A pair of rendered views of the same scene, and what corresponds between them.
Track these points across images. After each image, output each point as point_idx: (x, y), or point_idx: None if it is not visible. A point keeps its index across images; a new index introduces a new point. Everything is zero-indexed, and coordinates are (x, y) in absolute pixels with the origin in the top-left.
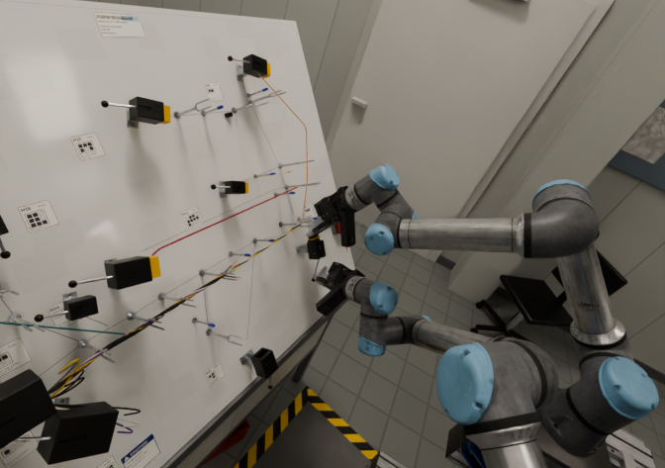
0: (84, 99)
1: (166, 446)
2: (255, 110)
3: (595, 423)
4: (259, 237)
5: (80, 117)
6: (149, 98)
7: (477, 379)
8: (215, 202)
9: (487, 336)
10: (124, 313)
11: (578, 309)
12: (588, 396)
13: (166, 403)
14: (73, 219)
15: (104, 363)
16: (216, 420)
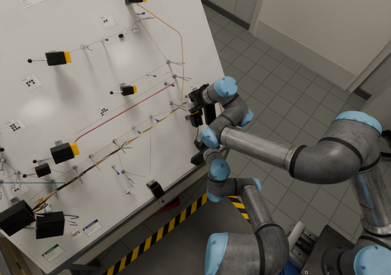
0: (22, 54)
1: (105, 224)
2: (144, 24)
3: None
4: (154, 114)
5: (22, 65)
6: (62, 40)
7: (210, 261)
8: (118, 97)
9: (266, 218)
10: (71, 166)
11: (360, 206)
12: (347, 263)
13: (102, 206)
14: (33, 123)
15: (65, 189)
16: (133, 213)
